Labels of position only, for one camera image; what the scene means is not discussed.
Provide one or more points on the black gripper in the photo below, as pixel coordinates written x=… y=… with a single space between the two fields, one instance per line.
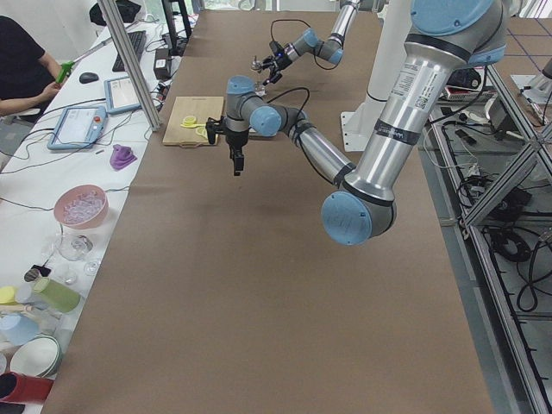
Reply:
x=235 y=139
x=282 y=60

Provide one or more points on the aluminium frame post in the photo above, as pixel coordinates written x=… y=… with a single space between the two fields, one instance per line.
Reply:
x=123 y=46

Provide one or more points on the green cup lying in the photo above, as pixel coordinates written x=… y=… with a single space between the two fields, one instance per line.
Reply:
x=58 y=296

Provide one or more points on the blue teach pendant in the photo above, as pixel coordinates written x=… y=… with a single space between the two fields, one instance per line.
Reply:
x=78 y=127
x=120 y=96

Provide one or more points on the clear wine glass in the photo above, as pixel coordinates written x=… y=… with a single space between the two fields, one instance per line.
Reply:
x=74 y=247

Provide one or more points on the purple cloth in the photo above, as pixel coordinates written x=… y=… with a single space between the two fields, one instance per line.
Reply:
x=121 y=157

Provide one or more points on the white green bowl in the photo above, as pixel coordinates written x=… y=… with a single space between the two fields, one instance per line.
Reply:
x=39 y=357

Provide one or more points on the seated person black shirt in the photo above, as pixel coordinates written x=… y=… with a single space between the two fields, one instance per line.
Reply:
x=28 y=73

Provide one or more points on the black computer mouse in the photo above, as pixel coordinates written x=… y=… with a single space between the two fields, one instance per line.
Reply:
x=88 y=77

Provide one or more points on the red cup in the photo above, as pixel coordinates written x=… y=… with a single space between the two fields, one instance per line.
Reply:
x=20 y=388

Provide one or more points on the wooden cutting board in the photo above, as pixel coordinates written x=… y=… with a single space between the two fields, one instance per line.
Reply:
x=201 y=108

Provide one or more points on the blue teach pendant near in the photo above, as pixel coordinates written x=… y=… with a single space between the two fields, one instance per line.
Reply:
x=78 y=127

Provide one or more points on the light blue cup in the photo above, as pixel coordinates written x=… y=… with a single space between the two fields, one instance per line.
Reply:
x=19 y=329

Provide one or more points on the blue teach pendant far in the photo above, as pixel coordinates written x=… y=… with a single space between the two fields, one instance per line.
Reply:
x=120 y=96

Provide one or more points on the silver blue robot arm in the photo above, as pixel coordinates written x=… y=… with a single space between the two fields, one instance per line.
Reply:
x=441 y=37
x=330 y=50

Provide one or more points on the pink bowl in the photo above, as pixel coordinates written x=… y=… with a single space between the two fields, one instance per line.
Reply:
x=82 y=207

